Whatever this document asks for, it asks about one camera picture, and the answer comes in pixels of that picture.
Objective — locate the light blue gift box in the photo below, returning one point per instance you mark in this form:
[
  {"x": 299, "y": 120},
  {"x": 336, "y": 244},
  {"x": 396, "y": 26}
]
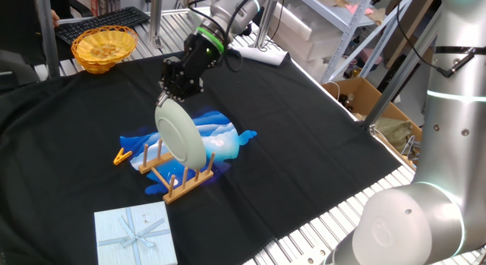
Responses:
[{"x": 152, "y": 242}]

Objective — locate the brown cardboard box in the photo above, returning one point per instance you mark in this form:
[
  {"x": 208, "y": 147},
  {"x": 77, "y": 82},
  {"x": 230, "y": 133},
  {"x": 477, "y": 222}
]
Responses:
[{"x": 364, "y": 98}]

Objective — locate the black computer keyboard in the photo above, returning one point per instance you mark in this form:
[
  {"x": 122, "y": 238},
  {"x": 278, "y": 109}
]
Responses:
[{"x": 114, "y": 18}]

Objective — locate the white plastic storage box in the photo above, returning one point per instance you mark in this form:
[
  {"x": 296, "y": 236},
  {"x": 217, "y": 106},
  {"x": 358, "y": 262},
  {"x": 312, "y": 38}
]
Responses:
[{"x": 300, "y": 33}]

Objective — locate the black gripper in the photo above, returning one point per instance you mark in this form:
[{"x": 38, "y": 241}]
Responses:
[{"x": 201, "y": 56}]

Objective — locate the aluminium frame post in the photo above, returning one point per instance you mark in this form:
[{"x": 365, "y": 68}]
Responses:
[
  {"x": 47, "y": 37},
  {"x": 155, "y": 18},
  {"x": 398, "y": 75},
  {"x": 266, "y": 26}
]

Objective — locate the yellow wicker basket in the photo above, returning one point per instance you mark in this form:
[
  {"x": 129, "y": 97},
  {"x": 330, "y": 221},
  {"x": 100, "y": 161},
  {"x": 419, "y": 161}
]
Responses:
[{"x": 102, "y": 48}]

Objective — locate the yellow plastic clothespin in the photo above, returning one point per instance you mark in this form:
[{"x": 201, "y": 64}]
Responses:
[{"x": 121, "y": 157}]

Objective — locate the olive cloth bag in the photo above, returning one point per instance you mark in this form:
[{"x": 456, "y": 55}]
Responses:
[{"x": 395, "y": 132}]

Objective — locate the black cloth with blue print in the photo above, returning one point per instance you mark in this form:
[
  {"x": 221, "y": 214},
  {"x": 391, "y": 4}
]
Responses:
[{"x": 303, "y": 143}]

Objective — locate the wooden peg dish rack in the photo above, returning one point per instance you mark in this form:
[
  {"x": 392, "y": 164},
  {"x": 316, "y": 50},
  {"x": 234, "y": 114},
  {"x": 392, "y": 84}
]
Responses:
[{"x": 186, "y": 189}]

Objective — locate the pale green round dish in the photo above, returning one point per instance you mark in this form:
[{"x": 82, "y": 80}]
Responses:
[{"x": 178, "y": 136}]

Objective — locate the white metal shelf rack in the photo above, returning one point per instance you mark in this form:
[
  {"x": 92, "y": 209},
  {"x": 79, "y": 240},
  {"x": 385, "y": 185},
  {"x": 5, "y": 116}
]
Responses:
[{"x": 341, "y": 48}]

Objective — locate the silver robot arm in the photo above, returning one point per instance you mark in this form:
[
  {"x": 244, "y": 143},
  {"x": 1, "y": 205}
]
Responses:
[{"x": 410, "y": 227}]

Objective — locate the bare bystander hand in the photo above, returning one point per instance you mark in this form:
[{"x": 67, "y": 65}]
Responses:
[{"x": 55, "y": 18}]

